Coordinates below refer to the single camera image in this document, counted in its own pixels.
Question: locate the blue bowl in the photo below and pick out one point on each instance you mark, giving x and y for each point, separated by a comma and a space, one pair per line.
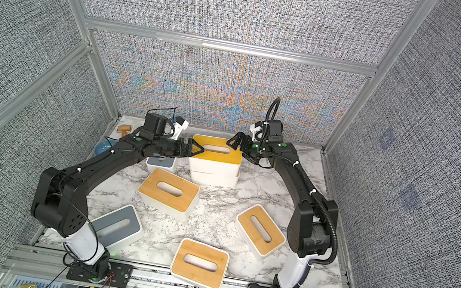
105, 145

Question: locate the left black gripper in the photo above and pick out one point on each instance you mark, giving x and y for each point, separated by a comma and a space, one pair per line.
189, 148

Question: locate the back grey lid tissue box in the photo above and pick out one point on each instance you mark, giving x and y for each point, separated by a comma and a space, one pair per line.
160, 162

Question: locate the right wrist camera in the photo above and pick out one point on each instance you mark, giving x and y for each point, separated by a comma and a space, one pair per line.
258, 131

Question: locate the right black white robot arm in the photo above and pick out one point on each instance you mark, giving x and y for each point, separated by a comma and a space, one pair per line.
311, 232

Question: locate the grey lid tissue box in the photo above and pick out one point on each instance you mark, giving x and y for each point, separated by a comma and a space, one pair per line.
160, 162
118, 229

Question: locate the bamboo lid tissue box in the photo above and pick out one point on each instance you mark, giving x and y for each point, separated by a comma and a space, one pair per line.
170, 194
259, 231
200, 264
216, 180

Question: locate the front grey lid tissue box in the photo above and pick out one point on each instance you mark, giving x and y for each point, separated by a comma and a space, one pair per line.
118, 229

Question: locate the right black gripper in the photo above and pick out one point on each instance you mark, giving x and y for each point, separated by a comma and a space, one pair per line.
248, 141

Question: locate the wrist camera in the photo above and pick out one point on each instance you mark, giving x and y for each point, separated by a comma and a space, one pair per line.
179, 125
258, 131

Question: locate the yellow lid tissue box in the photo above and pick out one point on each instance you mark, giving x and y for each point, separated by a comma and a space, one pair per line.
217, 158

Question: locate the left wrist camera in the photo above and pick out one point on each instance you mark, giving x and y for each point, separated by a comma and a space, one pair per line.
179, 125

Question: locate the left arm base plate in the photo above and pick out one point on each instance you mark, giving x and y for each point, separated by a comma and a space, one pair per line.
118, 274

